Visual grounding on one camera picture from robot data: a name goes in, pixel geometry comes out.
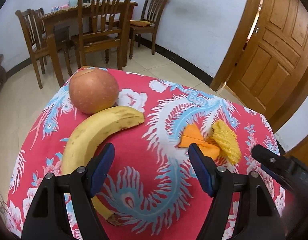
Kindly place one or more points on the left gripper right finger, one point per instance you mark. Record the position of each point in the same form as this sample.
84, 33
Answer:
240, 200

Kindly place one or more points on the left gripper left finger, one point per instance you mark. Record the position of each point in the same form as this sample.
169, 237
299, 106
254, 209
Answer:
48, 216

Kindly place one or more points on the wooden door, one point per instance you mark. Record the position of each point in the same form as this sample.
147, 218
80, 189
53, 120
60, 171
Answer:
266, 65
300, 151

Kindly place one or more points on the yellow foam net left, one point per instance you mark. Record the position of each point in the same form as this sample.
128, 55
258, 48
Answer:
226, 139

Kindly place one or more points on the yellow banana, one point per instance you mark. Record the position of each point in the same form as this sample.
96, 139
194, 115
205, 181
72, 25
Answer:
89, 134

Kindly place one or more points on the orange candy wrapper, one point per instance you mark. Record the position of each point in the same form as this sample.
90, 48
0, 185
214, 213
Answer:
192, 135

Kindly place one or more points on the red apple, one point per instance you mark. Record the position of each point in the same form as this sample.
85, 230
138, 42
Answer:
92, 90

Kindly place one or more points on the left wooden chair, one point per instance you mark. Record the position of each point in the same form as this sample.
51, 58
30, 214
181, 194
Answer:
34, 32

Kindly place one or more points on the wooden chair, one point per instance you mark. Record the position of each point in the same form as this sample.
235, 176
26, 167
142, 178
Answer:
151, 12
101, 27
34, 32

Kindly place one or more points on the yellow seat cushion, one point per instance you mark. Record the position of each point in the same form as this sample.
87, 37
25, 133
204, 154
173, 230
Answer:
140, 23

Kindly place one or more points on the near wooden chair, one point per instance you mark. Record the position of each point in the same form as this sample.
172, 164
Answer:
101, 27

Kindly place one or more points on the far wooden chair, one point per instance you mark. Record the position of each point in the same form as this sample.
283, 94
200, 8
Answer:
151, 12

